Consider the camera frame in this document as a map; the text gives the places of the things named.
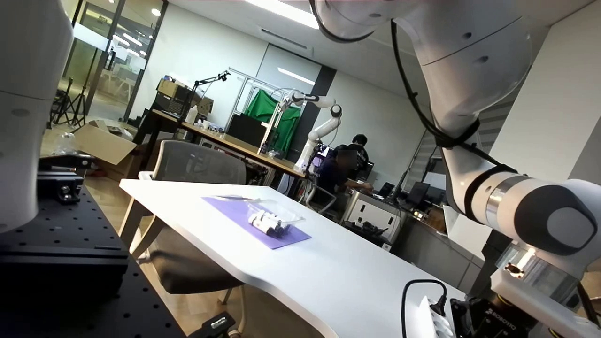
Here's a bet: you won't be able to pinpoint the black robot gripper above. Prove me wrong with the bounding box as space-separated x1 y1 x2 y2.
450 292 527 338

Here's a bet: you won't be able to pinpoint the white power strip adapter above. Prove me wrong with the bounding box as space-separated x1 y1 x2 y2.
405 294 457 338

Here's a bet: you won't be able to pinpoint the grey desk partition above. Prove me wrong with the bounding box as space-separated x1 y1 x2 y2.
390 213 493 298

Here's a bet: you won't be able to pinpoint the white drawer cabinet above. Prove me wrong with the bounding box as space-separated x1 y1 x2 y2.
341 189 410 245

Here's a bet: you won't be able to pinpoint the standing person in black shirt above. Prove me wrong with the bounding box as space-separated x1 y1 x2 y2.
348 132 373 183

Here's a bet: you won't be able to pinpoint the seated person in dark clothes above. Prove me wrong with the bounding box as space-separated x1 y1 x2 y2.
316 144 358 198

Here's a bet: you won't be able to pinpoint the clear plastic container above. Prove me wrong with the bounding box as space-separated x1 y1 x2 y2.
239 198 307 241

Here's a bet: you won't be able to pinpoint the small white cylinder pieces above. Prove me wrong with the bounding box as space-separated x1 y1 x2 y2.
247 211 292 239

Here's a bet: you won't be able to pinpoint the purple mat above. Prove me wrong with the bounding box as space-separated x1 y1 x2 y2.
200 194 315 252

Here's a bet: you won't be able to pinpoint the black desk monitor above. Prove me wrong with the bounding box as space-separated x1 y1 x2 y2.
226 114 269 151

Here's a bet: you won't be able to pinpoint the green cloth backdrop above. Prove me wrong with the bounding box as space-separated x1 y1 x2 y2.
243 89 303 157

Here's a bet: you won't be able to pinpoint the long wooden desk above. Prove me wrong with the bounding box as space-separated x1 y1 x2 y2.
132 108 309 190

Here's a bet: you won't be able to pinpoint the ceiling light panel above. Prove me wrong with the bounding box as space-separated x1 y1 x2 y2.
243 0 326 33

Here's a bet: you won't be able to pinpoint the brown box stack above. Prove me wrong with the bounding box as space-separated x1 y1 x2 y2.
155 76 217 123

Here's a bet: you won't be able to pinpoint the black optical breadboard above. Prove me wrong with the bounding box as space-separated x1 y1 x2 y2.
0 187 185 338

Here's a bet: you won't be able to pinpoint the large flat cardboard box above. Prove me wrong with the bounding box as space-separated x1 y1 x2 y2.
40 121 142 179

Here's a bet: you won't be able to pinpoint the black equipment block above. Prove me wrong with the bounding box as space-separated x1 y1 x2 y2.
37 155 87 207

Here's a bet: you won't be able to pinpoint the small black tripod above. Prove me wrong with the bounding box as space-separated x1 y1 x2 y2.
52 76 91 130

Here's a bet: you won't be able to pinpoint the black power cable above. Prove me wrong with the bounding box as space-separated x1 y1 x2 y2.
399 277 452 338

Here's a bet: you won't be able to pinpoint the white wrist camera mount plate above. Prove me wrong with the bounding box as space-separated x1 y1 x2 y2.
491 267 601 338

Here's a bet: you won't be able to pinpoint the black cable along robot arm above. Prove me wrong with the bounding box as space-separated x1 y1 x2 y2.
309 0 523 174

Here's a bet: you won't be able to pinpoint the black clamp mount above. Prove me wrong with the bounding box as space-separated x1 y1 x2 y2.
189 313 239 338

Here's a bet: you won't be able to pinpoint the white metal rack frame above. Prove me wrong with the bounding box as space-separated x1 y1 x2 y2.
226 65 303 155

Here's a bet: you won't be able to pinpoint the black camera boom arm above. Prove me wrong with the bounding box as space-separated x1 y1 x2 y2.
192 68 234 95

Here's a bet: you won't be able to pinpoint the glass door with black frame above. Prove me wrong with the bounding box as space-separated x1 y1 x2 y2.
57 0 170 127

